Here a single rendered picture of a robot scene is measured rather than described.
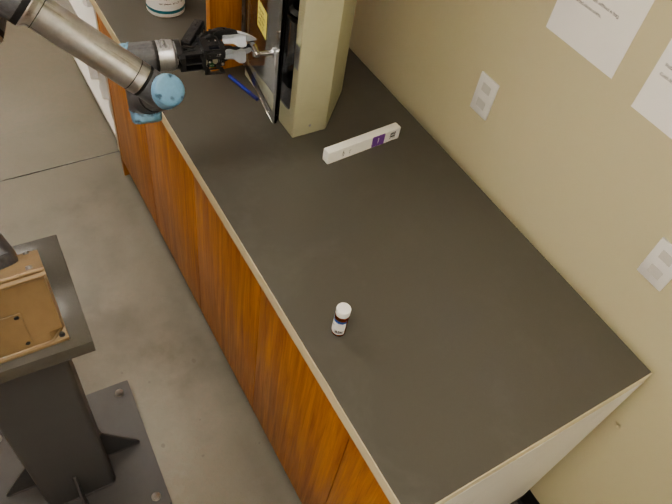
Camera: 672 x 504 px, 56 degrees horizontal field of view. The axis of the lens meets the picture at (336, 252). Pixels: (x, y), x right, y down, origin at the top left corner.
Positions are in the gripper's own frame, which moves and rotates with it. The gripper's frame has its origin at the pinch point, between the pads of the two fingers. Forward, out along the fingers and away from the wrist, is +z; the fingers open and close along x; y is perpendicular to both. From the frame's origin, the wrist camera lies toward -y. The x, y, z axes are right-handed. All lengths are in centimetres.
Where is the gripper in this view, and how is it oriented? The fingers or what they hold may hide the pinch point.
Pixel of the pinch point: (250, 41)
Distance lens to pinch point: 175.0
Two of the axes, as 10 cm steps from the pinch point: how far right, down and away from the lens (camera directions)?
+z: 9.2, -2.0, 3.2
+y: 3.6, 7.5, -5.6
